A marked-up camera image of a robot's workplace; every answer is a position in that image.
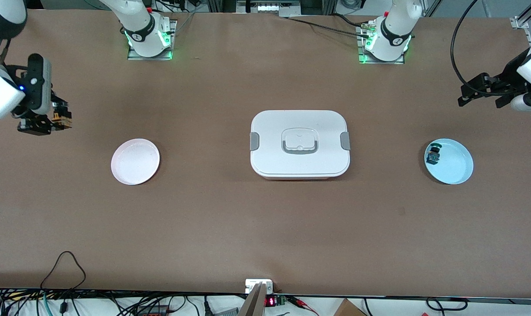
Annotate white lidded storage box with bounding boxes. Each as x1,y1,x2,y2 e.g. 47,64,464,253
249,110,351,180

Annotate brown cardboard box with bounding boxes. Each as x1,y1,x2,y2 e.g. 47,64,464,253
333,298,367,316

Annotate light blue round plate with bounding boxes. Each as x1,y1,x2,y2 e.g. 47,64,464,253
424,138,474,185

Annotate pink round plate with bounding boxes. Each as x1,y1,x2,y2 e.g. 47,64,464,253
111,138,160,185

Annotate silver control unit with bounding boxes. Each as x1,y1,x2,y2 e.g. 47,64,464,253
236,0,302,18

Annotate red clip test lead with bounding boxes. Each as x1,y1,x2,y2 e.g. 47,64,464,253
287,296,319,315

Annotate aluminium frame profile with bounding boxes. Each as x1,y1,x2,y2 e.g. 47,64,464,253
510,0,531,44

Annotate green push-button switch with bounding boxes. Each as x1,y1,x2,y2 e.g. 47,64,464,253
426,142,442,165

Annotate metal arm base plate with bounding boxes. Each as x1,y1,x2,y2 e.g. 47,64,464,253
127,19,177,61
357,25,405,65

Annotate thin black looped cable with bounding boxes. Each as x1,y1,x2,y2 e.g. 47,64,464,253
40,251,87,291

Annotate black cable to arm base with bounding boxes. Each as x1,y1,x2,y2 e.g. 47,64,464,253
279,13,371,38

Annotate black coiled cable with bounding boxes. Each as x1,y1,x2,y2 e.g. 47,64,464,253
425,297,468,311

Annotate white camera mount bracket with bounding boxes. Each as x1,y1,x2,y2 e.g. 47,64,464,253
245,279,274,294

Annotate aluminium camera stand bar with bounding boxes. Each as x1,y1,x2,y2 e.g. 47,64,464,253
238,283,267,316

